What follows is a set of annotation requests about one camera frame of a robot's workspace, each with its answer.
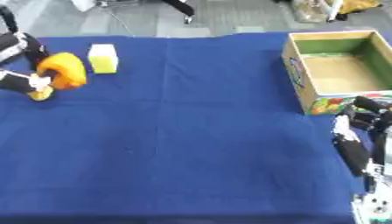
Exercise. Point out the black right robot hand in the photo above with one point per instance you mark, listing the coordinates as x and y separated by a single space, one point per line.
357 148

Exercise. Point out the yellow bag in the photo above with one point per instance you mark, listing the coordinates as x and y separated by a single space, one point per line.
359 5

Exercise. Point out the yellow and white block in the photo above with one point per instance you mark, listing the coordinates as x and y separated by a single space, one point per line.
103 58

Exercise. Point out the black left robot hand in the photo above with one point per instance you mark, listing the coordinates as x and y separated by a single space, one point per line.
19 49

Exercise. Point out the tan cardboard box green inside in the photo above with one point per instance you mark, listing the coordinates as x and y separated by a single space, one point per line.
341 70

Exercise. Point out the white tripod leg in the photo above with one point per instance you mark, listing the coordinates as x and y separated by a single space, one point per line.
333 10

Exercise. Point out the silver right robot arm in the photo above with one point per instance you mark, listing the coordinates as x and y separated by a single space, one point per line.
375 204

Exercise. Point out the black chair leg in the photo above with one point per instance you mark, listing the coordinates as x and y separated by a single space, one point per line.
181 8

